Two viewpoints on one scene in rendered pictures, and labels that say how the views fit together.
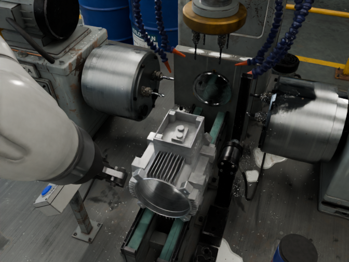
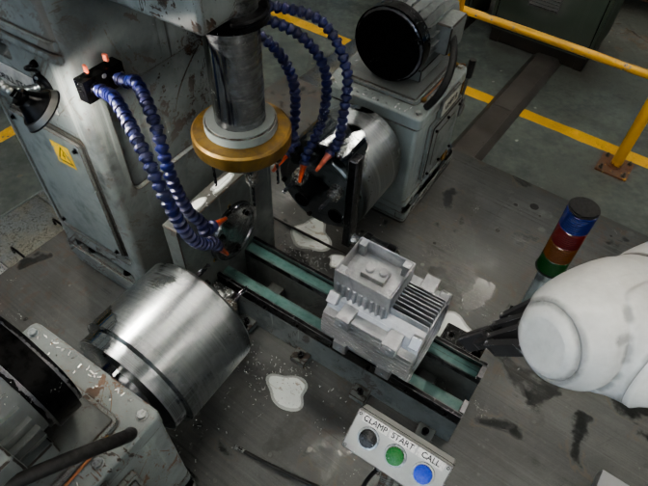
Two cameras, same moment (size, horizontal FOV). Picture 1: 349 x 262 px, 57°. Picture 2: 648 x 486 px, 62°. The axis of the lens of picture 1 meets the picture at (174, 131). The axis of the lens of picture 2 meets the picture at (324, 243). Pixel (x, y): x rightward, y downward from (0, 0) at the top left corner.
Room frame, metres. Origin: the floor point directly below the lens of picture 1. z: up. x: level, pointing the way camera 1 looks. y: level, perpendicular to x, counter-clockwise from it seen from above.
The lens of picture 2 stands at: (0.58, 0.61, 1.94)
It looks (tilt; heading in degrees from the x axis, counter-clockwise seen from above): 50 degrees down; 280
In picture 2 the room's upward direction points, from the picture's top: 3 degrees clockwise
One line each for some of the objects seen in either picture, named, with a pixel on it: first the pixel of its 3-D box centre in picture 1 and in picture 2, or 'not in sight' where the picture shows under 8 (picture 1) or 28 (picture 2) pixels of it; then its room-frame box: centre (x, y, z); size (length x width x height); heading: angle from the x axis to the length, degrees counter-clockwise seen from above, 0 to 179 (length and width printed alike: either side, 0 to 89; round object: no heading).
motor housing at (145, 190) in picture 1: (174, 170); (386, 314); (0.56, 0.00, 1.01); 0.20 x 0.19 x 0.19; 159
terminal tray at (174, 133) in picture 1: (179, 136); (373, 278); (0.60, -0.01, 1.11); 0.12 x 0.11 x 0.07; 159
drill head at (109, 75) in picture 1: (111, 79); (148, 364); (0.97, 0.23, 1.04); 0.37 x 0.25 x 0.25; 69
